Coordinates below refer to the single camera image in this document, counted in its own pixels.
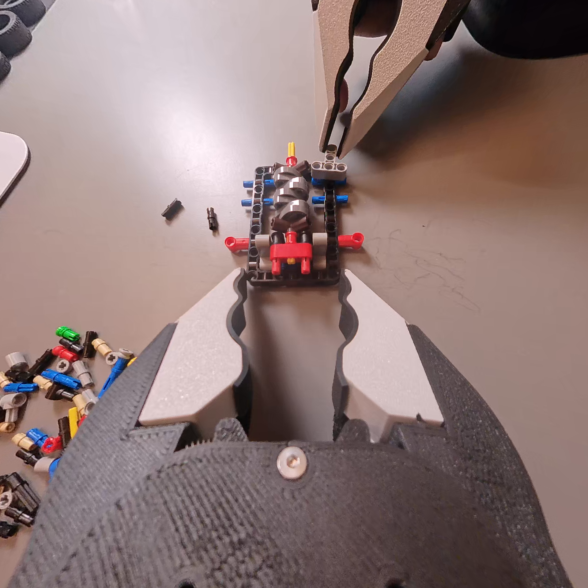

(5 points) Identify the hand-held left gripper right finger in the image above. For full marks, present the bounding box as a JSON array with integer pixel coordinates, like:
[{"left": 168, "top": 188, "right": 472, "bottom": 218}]
[{"left": 337, "top": 269, "right": 445, "bottom": 444}]

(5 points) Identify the pile of small lego connectors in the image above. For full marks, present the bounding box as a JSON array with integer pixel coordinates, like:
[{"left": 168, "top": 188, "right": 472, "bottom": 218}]
[{"left": 0, "top": 325, "right": 138, "bottom": 538}]

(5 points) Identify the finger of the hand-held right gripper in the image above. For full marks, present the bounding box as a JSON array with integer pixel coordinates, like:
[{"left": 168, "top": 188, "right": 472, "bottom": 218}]
[
  {"left": 312, "top": 0, "right": 364, "bottom": 152},
  {"left": 337, "top": 0, "right": 469, "bottom": 159}
]

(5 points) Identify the person's right hand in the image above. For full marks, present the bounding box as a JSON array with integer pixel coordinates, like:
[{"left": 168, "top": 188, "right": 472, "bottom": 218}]
[{"left": 355, "top": 0, "right": 401, "bottom": 39}]

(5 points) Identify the grey T-shaped lego beam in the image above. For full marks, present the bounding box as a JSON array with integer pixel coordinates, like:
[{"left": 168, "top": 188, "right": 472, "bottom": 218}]
[{"left": 311, "top": 156, "right": 348, "bottom": 181}]

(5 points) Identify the black lego chassis frame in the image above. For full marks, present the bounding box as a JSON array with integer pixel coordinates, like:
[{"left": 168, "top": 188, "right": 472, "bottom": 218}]
[{"left": 225, "top": 141, "right": 365, "bottom": 288}]

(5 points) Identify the white book stand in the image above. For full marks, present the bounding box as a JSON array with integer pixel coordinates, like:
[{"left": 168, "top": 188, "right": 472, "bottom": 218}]
[{"left": 0, "top": 131, "right": 30, "bottom": 207}]

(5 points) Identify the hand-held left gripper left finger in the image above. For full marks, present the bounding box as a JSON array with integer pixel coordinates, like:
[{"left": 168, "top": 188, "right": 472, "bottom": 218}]
[{"left": 138, "top": 269, "right": 251, "bottom": 432}]

